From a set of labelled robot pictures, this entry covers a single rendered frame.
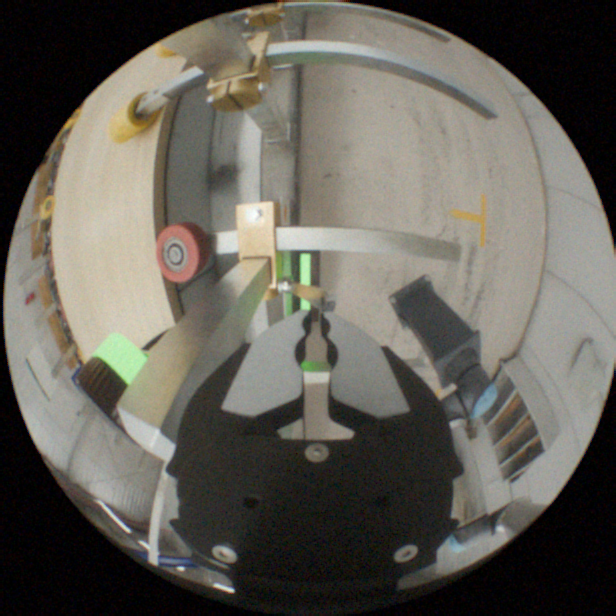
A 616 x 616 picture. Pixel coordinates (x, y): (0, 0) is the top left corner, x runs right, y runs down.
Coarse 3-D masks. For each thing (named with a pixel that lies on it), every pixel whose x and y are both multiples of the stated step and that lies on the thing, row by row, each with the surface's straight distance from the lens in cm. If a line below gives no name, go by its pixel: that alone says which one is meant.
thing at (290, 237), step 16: (224, 240) 29; (288, 240) 27; (304, 240) 27; (320, 240) 27; (336, 240) 27; (352, 240) 27; (368, 240) 27; (384, 240) 28; (400, 240) 29; (416, 240) 30; (432, 240) 31; (416, 256) 30; (432, 256) 32; (448, 256) 34
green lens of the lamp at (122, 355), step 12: (108, 336) 16; (120, 336) 14; (108, 348) 14; (120, 348) 13; (132, 348) 13; (108, 360) 13; (120, 360) 13; (132, 360) 13; (144, 360) 13; (120, 372) 12; (132, 372) 13
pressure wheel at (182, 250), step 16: (176, 224) 28; (192, 224) 29; (160, 240) 30; (176, 240) 28; (192, 240) 26; (208, 240) 29; (160, 256) 30; (176, 256) 28; (192, 256) 27; (208, 256) 29; (176, 272) 29; (192, 272) 27
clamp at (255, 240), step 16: (240, 208) 27; (272, 208) 26; (240, 224) 27; (256, 224) 26; (272, 224) 26; (240, 240) 27; (256, 240) 27; (272, 240) 26; (240, 256) 28; (256, 256) 27; (272, 256) 27; (272, 272) 27; (272, 288) 29
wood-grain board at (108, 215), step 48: (96, 96) 108; (96, 144) 60; (144, 144) 37; (96, 192) 49; (144, 192) 33; (96, 240) 48; (144, 240) 33; (96, 288) 54; (144, 288) 36; (96, 336) 70; (144, 336) 44
